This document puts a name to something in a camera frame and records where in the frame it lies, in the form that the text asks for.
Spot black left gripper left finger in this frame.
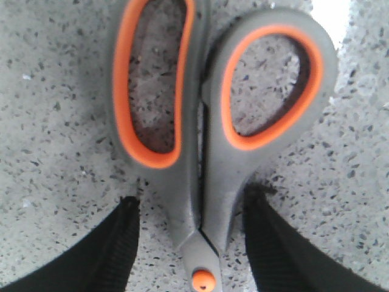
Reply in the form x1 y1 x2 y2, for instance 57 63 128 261
1 196 140 291

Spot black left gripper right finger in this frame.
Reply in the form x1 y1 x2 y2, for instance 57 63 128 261
243 184 383 291

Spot grey orange handled scissors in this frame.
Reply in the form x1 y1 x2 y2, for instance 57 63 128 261
109 1 338 291

